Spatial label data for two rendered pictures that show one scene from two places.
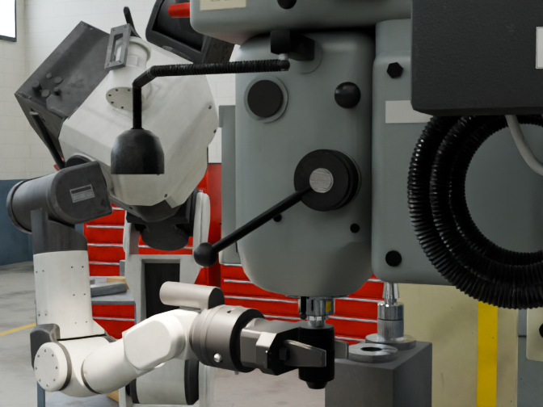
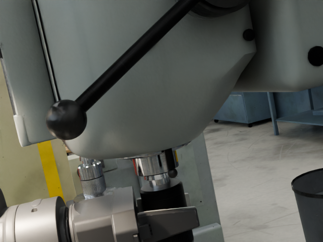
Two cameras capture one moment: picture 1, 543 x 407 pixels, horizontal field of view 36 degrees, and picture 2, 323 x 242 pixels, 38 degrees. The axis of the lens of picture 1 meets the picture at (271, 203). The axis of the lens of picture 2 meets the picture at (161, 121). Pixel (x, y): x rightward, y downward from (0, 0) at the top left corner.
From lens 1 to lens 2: 73 cm
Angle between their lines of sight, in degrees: 40
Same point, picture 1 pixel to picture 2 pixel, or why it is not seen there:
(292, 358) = (156, 231)
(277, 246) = (151, 85)
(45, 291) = not seen: outside the picture
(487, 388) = not seen: hidden behind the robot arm
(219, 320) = (29, 226)
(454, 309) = (27, 177)
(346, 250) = (236, 68)
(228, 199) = (15, 53)
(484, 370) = not seen: hidden behind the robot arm
